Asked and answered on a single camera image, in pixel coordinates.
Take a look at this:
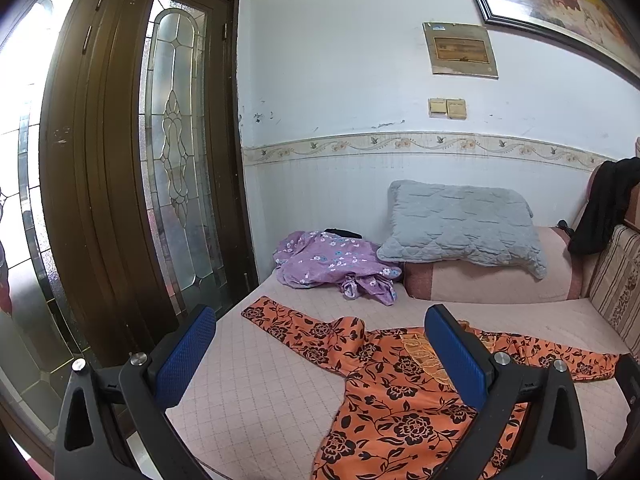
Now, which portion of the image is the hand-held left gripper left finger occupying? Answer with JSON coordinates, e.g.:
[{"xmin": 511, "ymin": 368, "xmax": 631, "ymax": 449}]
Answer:
[{"xmin": 54, "ymin": 304, "xmax": 218, "ymax": 480}]

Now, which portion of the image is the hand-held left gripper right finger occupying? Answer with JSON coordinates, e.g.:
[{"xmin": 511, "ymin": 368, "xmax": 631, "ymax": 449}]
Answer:
[{"xmin": 424, "ymin": 303, "xmax": 594, "ymax": 480}]

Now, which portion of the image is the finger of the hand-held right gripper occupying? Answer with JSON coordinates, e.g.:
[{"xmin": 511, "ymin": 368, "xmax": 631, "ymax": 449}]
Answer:
[{"xmin": 616, "ymin": 354, "xmax": 640, "ymax": 461}]

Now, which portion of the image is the orange black floral shirt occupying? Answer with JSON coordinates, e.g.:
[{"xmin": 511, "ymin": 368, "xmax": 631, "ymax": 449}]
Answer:
[{"xmin": 241, "ymin": 296, "xmax": 622, "ymax": 480}]

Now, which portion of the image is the pink sofa armrest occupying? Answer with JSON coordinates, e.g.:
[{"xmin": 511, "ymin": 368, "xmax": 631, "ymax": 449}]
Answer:
[{"xmin": 402, "ymin": 225, "xmax": 588, "ymax": 306}]

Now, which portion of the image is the striped sofa backrest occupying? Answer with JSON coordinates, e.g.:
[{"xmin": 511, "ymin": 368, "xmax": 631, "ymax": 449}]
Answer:
[{"xmin": 570, "ymin": 137, "xmax": 640, "ymax": 358}]

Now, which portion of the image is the grey quilted pillow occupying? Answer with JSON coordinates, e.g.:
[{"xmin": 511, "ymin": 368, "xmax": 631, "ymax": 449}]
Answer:
[{"xmin": 376, "ymin": 180, "xmax": 548, "ymax": 281}]

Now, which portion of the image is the purple floral garment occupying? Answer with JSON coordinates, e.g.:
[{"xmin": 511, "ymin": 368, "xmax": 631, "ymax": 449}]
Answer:
[{"xmin": 273, "ymin": 230, "xmax": 404, "ymax": 307}]

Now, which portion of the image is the black garment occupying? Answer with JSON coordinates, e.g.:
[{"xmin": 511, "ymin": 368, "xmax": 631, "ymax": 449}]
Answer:
[{"xmin": 567, "ymin": 157, "xmax": 640, "ymax": 256}]

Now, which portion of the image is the brown wooden leaded-glass door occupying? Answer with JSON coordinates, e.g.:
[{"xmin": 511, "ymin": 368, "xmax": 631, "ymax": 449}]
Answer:
[{"xmin": 39, "ymin": 0, "xmax": 260, "ymax": 368}]

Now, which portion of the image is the leaded-glass side door panel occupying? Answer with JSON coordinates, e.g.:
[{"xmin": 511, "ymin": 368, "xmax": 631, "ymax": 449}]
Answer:
[{"xmin": 0, "ymin": 0, "xmax": 98, "ymax": 461}]

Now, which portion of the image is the small framed wall plaque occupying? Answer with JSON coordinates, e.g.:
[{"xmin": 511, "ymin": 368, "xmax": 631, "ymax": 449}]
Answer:
[{"xmin": 422, "ymin": 22, "xmax": 500, "ymax": 79}]

